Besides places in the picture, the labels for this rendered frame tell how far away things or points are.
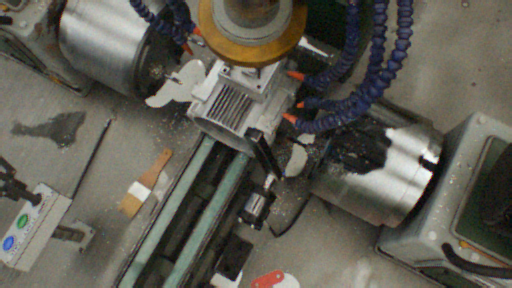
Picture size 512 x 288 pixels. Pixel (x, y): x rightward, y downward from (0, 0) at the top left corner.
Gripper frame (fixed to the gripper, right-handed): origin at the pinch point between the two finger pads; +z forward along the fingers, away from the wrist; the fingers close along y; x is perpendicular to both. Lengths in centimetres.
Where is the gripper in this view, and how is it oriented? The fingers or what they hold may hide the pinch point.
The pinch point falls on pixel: (21, 192)
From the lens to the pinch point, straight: 106.7
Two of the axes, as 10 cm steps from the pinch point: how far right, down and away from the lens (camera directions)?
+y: 4.7, -8.5, 2.2
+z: 4.8, 4.6, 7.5
